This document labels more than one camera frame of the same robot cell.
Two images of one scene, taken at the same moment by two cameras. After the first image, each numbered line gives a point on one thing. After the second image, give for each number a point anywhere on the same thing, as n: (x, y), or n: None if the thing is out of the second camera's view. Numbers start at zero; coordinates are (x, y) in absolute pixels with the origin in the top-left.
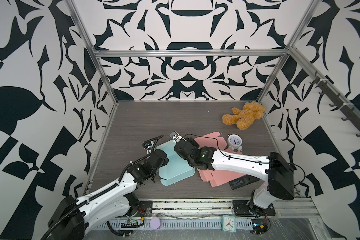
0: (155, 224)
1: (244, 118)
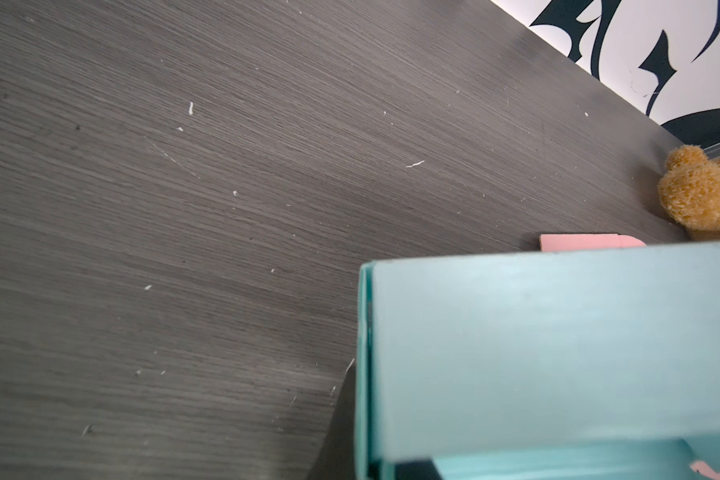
0: None
1: (704, 196)
